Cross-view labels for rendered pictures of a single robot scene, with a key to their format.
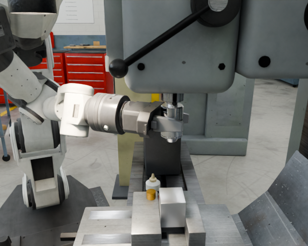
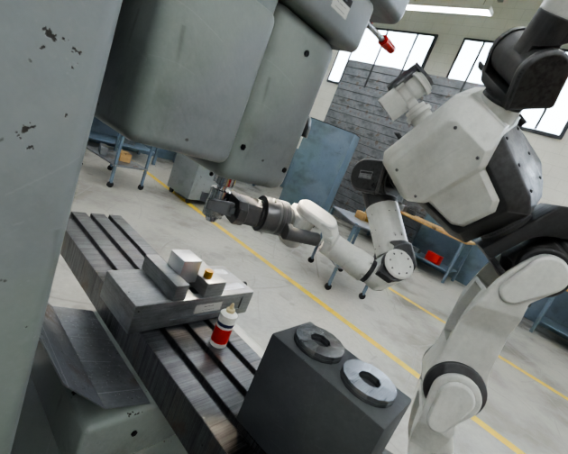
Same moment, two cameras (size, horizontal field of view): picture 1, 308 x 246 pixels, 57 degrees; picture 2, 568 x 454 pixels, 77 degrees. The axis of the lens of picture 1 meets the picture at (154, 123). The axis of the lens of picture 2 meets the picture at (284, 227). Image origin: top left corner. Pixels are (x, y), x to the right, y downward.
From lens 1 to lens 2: 130 cm
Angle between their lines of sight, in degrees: 120
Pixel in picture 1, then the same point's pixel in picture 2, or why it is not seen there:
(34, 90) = (378, 246)
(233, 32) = not seen: hidden behind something
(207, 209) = (153, 297)
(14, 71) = (371, 215)
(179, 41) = not seen: hidden behind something
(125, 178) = not seen: outside the picture
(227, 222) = (129, 287)
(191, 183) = (203, 401)
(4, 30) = (372, 176)
